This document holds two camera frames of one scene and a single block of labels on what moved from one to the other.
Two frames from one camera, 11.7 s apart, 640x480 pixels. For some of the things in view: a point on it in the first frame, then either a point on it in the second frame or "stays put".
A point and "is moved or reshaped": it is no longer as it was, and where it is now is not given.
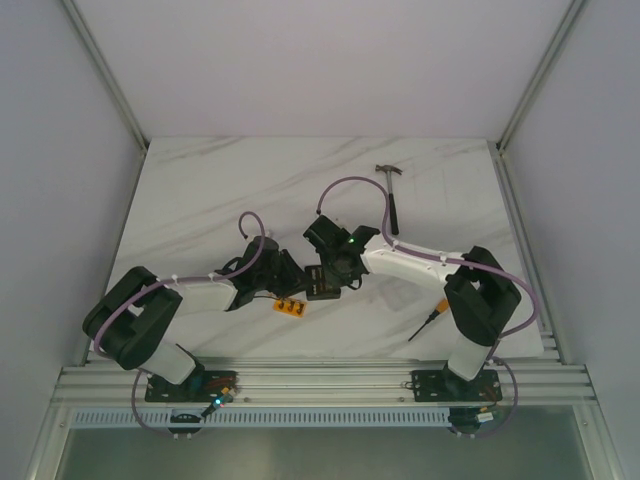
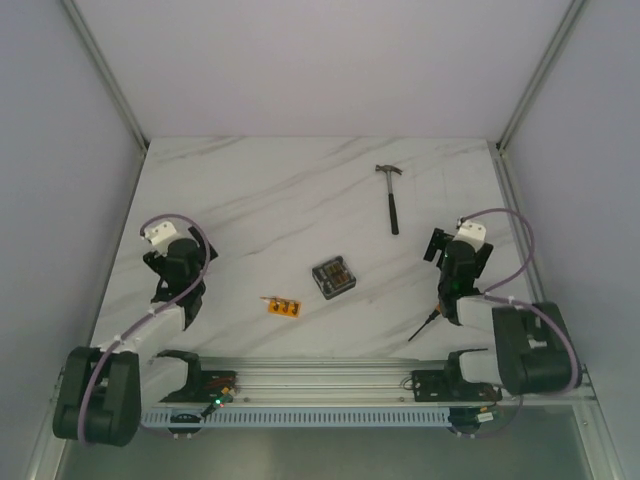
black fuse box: x=316 y=284 is moved or reshaped
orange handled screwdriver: x=442 y=307 stays put
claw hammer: x=392 y=208 stays put
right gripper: x=338 y=280 to x=438 y=241
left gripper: x=288 y=272 to x=204 y=245
